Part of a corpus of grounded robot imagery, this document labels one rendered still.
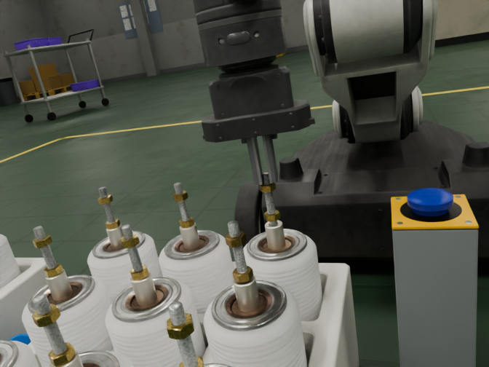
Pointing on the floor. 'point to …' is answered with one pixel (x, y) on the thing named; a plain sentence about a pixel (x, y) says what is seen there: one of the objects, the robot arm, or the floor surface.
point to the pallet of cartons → (59, 82)
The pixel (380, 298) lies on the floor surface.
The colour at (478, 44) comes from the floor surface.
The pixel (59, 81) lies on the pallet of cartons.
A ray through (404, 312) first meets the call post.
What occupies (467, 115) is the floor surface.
